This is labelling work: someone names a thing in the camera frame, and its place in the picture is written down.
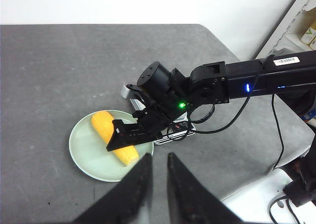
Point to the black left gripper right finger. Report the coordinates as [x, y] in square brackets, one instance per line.
[189, 202]

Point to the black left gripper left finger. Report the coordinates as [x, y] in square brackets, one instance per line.
[129, 202]

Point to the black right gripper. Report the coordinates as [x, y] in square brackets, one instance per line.
[166, 98]

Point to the yellow corn cob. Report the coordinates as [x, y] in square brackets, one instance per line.
[102, 123]

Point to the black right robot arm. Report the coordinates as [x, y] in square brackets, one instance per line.
[217, 83]

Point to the white metal shelf rack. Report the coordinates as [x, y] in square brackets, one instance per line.
[286, 37]

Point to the yellow green box on shelf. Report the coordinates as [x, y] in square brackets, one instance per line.
[309, 34]

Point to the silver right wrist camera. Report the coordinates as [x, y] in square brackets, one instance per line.
[126, 93]

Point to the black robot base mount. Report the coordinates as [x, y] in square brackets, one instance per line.
[303, 189]

